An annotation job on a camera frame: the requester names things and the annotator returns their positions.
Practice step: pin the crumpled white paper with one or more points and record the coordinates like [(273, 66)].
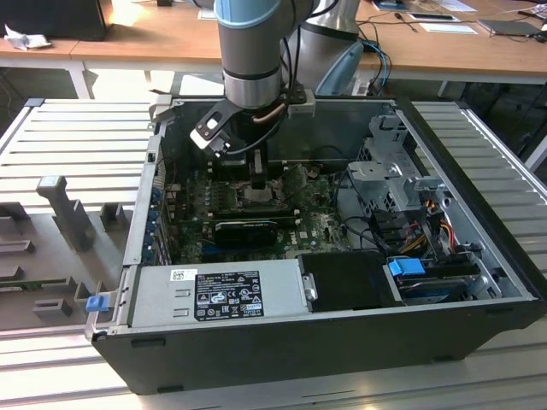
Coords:
[(25, 39)]

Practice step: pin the white labelled box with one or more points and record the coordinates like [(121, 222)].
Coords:
[(362, 89)]

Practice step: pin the grey metal drive cage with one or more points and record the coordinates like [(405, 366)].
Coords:
[(372, 179)]

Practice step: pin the hard disk in blue carrier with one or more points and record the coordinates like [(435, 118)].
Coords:
[(406, 268)]

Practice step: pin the small black desk object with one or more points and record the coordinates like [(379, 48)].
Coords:
[(164, 2)]

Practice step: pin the black-faced white wrist camera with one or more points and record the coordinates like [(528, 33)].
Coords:
[(209, 126)]

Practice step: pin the plain white paper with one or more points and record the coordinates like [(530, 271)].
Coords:
[(457, 5)]

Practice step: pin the CPU socket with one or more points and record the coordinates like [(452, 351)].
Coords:
[(237, 195)]

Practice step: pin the blue plastic case clip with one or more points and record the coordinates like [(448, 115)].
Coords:
[(96, 304)]

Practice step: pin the dark flat notebook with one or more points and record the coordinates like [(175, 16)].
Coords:
[(508, 27)]

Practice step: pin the black open PC case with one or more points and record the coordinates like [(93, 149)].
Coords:
[(256, 354)]

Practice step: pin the white paper with blue edge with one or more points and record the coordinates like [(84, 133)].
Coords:
[(207, 15)]

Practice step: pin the black plastic air shroud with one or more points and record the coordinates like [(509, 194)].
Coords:
[(342, 282)]

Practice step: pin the grey parts rack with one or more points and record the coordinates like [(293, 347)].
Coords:
[(51, 265)]

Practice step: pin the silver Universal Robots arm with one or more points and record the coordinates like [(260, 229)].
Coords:
[(248, 55)]

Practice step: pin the blue booklet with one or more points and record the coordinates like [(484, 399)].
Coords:
[(391, 4)]

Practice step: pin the white flat phone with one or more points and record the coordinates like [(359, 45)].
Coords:
[(431, 17)]

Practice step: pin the large black box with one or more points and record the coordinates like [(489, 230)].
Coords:
[(55, 19)]

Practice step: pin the white paper sheet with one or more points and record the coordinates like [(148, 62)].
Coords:
[(448, 28)]

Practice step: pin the green motherboard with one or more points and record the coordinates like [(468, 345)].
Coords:
[(316, 222)]

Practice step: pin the short wooden desk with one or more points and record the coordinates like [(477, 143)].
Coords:
[(34, 57)]

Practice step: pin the black card module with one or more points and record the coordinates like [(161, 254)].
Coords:
[(245, 234)]

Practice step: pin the long wooden desk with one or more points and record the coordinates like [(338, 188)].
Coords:
[(128, 49)]

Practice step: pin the grey power supply unit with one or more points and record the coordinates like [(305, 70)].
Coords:
[(158, 299)]

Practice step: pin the black RAM slot bank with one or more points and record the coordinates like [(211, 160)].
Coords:
[(233, 173), (256, 212)]

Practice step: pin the round coin battery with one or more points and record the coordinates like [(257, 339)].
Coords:
[(314, 171)]

